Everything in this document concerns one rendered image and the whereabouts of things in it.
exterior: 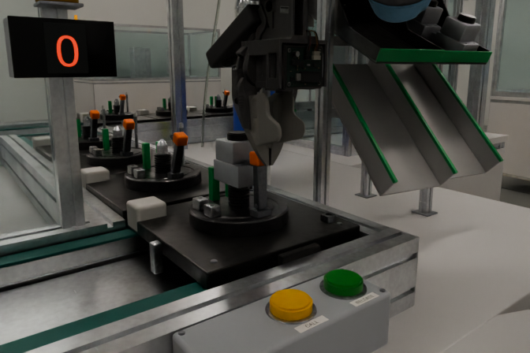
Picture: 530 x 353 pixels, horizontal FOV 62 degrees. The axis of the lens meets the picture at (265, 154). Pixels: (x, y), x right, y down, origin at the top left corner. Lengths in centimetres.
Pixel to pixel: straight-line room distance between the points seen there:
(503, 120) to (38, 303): 452
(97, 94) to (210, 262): 880
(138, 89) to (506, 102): 694
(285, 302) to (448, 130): 59
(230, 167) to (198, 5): 1196
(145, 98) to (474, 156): 888
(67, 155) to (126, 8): 1109
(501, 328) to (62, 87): 65
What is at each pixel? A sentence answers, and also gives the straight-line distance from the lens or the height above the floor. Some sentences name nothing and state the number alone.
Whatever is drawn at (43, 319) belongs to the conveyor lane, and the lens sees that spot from 56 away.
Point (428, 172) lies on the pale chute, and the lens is 79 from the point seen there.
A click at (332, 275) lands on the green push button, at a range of 48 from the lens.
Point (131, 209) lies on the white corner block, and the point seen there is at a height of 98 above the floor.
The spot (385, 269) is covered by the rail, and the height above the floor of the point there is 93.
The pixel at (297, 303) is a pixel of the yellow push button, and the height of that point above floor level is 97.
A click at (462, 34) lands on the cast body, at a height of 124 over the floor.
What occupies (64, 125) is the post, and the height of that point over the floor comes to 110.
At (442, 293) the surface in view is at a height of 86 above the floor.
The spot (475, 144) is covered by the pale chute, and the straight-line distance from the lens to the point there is 92.
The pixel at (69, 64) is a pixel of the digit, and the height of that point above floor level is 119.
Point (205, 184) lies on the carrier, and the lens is 82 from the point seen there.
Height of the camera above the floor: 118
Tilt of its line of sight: 11 degrees down
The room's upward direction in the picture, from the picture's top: straight up
